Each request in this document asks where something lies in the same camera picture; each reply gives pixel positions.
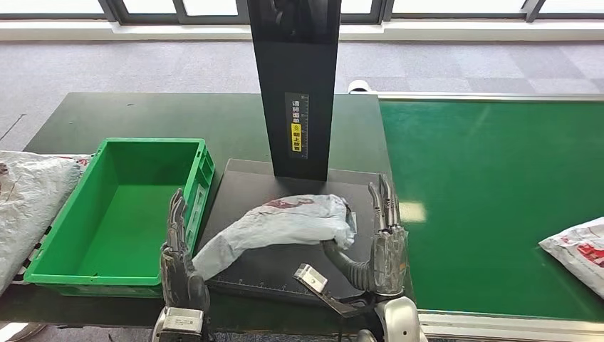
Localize dark window frame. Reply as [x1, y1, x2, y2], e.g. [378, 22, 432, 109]
[0, 0, 604, 26]

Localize wide grey red-printed parcel bag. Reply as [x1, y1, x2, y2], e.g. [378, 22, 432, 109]
[538, 217, 604, 299]

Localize green conveyor belt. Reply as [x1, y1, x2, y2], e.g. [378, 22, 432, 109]
[378, 100, 604, 323]

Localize large grey parcel bag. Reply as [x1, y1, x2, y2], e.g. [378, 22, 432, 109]
[0, 150, 93, 296]

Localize long slim grey parcel bag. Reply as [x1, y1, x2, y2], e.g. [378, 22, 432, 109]
[192, 193, 358, 281]

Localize green plastic crate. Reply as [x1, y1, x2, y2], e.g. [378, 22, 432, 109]
[24, 138, 216, 299]

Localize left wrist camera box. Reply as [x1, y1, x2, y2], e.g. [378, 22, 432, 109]
[157, 306, 204, 342]

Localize black inbound scanner machine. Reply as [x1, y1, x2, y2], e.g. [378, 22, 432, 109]
[202, 0, 395, 313]

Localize yellow black scanner label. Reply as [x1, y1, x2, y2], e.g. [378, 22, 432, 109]
[284, 92, 310, 160]

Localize dark green table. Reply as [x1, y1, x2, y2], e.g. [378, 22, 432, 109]
[0, 92, 416, 337]

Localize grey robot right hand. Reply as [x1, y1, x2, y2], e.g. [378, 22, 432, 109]
[322, 175, 409, 297]

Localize aluminium conveyor frame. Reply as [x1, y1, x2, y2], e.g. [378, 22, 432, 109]
[349, 92, 604, 342]

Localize white window sill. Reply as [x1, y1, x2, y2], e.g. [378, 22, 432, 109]
[0, 18, 604, 43]

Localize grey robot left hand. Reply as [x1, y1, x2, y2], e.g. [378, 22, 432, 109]
[160, 188, 211, 313]

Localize round grey floor object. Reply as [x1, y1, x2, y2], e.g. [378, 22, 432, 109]
[0, 322, 48, 342]

